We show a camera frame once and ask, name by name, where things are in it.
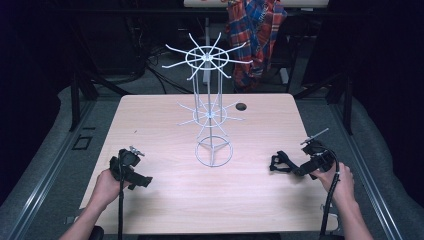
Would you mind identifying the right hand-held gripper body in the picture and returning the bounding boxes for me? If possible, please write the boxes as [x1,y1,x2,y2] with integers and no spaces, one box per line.
[298,127,336,181]

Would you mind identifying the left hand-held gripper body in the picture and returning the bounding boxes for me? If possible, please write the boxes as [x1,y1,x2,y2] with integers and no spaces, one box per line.
[109,145,146,185]

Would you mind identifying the person's left hand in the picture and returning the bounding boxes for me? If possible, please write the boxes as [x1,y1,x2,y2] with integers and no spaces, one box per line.
[90,168,132,210]

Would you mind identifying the person's right hand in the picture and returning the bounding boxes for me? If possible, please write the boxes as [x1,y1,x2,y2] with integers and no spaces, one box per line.
[313,162,356,208]

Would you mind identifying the plaid red blue cloth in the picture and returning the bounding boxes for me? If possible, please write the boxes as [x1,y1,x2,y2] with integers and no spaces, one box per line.
[225,0,288,94]

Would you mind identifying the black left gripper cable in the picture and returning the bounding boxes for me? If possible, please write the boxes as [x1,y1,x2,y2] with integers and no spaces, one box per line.
[116,149,126,240]

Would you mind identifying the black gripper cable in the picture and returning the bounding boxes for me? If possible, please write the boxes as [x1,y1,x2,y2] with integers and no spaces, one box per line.
[116,149,126,240]
[319,146,342,240]

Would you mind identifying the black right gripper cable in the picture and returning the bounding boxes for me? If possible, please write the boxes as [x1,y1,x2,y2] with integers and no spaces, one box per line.
[319,146,342,240]

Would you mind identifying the aluminium floor rail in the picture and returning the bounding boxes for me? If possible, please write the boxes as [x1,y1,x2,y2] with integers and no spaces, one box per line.
[331,99,406,240]
[5,99,98,240]

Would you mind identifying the black metal frame leg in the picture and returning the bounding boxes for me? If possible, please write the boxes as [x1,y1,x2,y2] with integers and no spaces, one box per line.
[293,73,355,136]
[68,71,100,132]

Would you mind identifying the metal table clamp bracket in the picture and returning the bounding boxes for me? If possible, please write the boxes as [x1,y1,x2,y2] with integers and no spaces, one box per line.
[320,203,340,232]

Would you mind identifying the black floor cables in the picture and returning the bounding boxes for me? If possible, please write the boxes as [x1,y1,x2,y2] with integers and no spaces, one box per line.
[145,46,195,96]

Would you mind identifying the white wire hook rack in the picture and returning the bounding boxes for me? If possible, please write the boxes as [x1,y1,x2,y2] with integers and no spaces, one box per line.
[161,31,254,168]

